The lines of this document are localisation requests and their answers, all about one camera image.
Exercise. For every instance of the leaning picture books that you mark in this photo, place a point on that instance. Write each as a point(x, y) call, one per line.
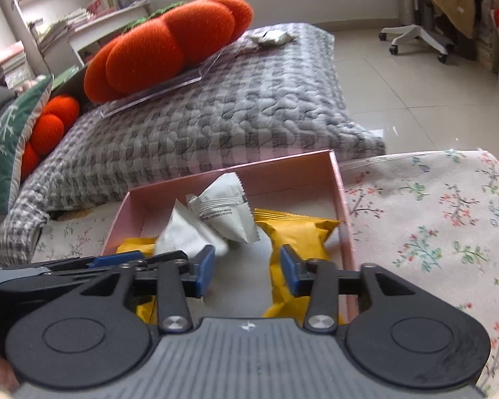
point(102, 4)

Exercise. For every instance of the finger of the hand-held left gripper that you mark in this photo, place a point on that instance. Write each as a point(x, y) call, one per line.
point(116, 258)

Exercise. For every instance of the grey quilted blanket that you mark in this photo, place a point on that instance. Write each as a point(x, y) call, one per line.
point(233, 112)

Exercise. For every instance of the white office chair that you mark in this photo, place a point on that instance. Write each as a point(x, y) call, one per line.
point(416, 31)

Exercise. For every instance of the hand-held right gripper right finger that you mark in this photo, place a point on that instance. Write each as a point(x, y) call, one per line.
point(289, 272)

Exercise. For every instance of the white snack packet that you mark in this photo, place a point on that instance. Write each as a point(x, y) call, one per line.
point(179, 237)
point(224, 212)

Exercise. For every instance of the large yellow snack packet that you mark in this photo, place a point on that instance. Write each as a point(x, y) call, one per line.
point(299, 232)

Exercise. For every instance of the stack of flat books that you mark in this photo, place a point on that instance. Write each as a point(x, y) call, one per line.
point(10, 56)

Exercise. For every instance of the stack of magazines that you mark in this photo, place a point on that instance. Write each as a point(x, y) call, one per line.
point(58, 29)

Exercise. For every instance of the pink cardboard box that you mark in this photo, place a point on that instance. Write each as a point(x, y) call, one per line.
point(233, 174)

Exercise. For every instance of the brown cardboard box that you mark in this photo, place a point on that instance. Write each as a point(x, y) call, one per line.
point(488, 29)

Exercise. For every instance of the clear acrylic tray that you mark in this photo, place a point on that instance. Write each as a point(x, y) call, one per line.
point(158, 93)

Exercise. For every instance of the green snowflake pillow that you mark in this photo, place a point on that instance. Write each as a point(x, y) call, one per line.
point(4, 141)

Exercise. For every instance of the floral bedsheet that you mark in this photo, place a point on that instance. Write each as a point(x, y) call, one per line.
point(420, 224)

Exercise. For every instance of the matte yellow snack packet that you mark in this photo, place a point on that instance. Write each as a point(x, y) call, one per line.
point(135, 245)

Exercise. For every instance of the small orange pumpkin cushion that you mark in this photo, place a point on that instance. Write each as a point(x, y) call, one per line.
point(50, 126)

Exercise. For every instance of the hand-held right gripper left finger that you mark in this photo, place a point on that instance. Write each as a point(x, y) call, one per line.
point(203, 272)

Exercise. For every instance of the large orange pumpkin cushion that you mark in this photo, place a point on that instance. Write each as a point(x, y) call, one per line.
point(149, 54)

